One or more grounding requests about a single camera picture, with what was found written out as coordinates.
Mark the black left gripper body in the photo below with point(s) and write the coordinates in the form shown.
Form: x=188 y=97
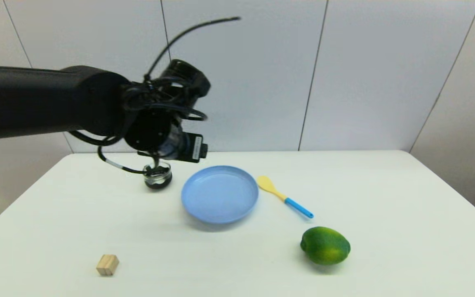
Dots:
x=151 y=132

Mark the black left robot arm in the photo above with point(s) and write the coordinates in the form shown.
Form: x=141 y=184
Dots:
x=35 y=101

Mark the glass jar with black contents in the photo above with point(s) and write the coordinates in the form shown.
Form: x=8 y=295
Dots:
x=158 y=181

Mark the blue plastic plate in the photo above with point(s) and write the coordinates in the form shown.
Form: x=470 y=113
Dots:
x=219 y=194

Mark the small wooden block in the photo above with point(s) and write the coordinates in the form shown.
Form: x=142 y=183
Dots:
x=107 y=265

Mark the green lime fruit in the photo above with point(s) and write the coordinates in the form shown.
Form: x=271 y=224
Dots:
x=325 y=246

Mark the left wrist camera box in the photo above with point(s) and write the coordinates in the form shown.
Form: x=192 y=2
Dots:
x=195 y=147

